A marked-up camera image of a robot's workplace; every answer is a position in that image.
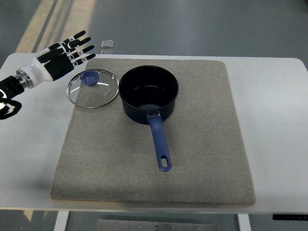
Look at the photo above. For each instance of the white table leg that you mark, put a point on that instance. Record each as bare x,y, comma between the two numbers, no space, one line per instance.
61,221
244,222

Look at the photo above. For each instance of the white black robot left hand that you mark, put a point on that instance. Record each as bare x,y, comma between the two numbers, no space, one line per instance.
55,61

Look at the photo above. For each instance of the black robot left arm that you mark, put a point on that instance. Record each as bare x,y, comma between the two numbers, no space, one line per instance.
10,87

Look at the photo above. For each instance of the white table leg right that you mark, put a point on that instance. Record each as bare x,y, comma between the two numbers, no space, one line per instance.
244,222

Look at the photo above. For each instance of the glass lid with blue knob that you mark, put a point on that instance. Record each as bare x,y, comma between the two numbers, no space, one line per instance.
92,88

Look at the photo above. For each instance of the white table leg left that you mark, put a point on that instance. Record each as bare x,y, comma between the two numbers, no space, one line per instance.
61,221

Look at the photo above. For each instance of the black table control panel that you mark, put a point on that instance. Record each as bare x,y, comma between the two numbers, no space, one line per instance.
290,217

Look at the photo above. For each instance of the grey metal base plate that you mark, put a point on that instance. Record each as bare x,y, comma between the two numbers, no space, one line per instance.
127,225

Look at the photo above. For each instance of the dark blue saucepan blue handle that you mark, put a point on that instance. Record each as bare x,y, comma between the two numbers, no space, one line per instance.
148,95

